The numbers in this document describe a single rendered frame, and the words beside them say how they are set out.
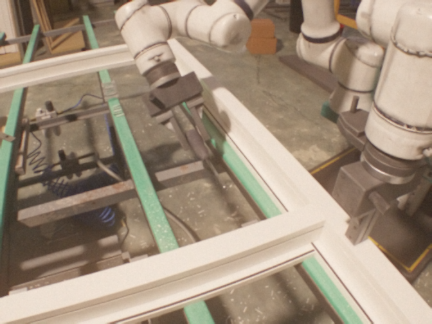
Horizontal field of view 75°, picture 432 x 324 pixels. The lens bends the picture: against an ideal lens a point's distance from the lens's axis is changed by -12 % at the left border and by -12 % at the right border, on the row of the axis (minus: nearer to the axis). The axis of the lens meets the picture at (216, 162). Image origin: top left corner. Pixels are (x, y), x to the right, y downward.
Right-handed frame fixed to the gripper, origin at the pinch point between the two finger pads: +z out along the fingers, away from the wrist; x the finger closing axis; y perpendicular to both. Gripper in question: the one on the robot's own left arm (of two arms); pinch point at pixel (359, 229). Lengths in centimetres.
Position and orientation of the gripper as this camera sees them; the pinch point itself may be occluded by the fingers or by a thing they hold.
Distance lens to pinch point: 53.5
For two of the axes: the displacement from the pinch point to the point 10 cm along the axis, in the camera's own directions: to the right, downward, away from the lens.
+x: 9.2, -2.4, 3.0
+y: 3.8, 5.8, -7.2
